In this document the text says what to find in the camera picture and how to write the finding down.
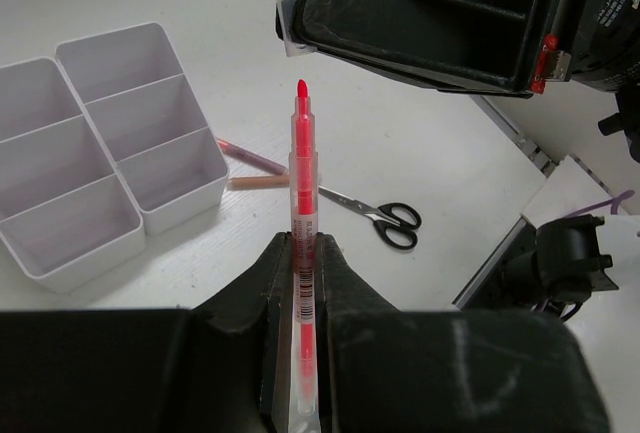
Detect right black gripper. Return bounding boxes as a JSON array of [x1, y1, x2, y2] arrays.
[[519, 0, 640, 164]]

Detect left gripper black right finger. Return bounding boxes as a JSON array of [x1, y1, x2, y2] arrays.
[[315, 234, 611, 432]]

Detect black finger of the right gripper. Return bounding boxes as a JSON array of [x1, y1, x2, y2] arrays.
[[290, 0, 548, 96]]

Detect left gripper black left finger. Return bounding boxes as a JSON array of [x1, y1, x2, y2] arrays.
[[1, 233, 292, 432]]

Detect red highlighter pen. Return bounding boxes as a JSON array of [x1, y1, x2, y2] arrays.
[[289, 80, 321, 432]]

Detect purple pen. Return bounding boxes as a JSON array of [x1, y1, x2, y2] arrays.
[[216, 138, 289, 176]]

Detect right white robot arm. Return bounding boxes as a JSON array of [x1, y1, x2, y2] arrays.
[[277, 0, 639, 320]]

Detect brown orange pen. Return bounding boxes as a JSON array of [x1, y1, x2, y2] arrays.
[[227, 175, 290, 191]]

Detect left white compartment organizer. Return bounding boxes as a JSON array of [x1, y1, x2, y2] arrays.
[[1, 58, 146, 293]]

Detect white compartment organizer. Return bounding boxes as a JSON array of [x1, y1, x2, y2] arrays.
[[55, 23, 229, 235], [1, 58, 146, 293]]

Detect right white compartment organizer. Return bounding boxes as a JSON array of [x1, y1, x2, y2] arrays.
[[55, 23, 229, 235]]

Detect black handled scissors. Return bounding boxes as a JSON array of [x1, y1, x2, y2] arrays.
[[319, 186, 423, 251]]

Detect aluminium rail right side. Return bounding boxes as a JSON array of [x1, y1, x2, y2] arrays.
[[453, 95, 556, 311]]

